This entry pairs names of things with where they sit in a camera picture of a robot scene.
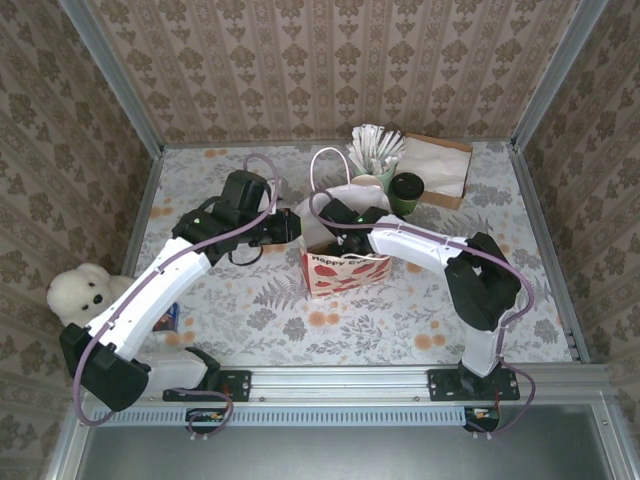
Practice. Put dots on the white paper-wrapped straw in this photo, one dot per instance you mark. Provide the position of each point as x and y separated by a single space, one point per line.
371 142
386 145
361 145
359 159
394 148

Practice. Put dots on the small blue packet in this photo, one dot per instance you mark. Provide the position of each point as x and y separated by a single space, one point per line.
167 320

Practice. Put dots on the black controller board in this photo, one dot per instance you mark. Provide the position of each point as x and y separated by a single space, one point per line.
480 424
200 424

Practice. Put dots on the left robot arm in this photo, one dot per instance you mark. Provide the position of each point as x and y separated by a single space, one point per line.
150 295

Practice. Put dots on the grey metal cabinet panel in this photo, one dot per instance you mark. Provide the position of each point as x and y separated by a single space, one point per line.
340 455

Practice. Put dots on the floral table cover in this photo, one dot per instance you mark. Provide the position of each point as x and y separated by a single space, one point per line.
350 325

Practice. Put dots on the white Happy Every Day bag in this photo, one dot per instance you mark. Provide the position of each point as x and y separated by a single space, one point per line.
345 280

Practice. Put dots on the white napkin stack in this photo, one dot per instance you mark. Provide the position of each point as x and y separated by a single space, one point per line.
440 160

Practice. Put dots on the black plastic cup lid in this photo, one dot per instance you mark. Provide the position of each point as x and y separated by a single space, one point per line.
407 186

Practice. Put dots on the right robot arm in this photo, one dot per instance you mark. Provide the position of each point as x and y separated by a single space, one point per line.
415 240

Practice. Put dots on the white teddy bear plush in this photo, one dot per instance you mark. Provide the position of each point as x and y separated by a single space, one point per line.
75 295

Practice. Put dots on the brown cardboard napkin box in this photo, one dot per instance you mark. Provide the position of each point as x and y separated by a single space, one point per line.
450 201

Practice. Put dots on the aluminium side rail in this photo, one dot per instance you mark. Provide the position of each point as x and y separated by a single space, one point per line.
143 210
540 225

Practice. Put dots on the aluminium frame post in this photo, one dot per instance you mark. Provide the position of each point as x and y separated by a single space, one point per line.
555 75
119 85

